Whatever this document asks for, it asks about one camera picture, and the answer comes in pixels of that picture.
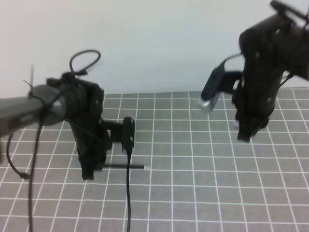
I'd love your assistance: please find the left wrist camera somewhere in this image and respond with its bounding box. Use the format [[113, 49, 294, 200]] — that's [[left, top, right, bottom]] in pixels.
[[121, 117, 135, 157]]

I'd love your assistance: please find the black right camera cable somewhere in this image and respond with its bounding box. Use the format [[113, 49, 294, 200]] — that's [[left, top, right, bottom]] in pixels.
[[218, 52, 244, 71]]

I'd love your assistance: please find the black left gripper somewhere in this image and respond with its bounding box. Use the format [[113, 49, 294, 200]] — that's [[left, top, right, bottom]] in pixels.
[[47, 72, 112, 180]]

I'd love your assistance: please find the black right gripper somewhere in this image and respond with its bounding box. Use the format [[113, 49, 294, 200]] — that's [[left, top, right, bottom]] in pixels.
[[233, 14, 304, 143]]

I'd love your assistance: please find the black pen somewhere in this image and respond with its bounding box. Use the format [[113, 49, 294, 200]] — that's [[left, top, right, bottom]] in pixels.
[[102, 164, 151, 170]]

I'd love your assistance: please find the grey grid tablecloth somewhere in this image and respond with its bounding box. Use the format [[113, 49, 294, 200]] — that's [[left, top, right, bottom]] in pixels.
[[0, 87, 309, 232]]

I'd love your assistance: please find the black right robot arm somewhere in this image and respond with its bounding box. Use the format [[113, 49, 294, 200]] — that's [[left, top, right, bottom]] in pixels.
[[232, 0, 309, 142]]

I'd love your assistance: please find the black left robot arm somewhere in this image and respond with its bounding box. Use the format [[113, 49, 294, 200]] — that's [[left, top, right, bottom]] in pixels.
[[0, 72, 109, 180]]

